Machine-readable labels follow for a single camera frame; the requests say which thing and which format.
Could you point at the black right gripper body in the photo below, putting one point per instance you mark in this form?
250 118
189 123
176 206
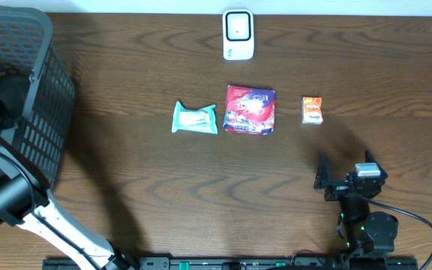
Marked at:
343 188

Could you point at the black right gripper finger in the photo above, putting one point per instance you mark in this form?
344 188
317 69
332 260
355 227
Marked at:
323 177
368 157

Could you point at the orange Kleenex tissue pack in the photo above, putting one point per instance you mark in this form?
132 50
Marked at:
311 112

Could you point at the teal wet wipes pack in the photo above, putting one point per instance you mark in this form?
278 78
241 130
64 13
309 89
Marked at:
201 120

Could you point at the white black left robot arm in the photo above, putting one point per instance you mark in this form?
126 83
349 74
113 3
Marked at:
27 202

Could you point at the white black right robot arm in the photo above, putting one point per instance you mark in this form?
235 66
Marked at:
367 233

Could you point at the white barcode scanner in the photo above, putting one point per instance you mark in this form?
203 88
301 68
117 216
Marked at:
238 35

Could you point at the grey plastic mesh basket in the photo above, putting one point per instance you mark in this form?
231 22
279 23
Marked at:
35 87

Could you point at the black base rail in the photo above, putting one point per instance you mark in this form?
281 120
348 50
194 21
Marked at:
301 262

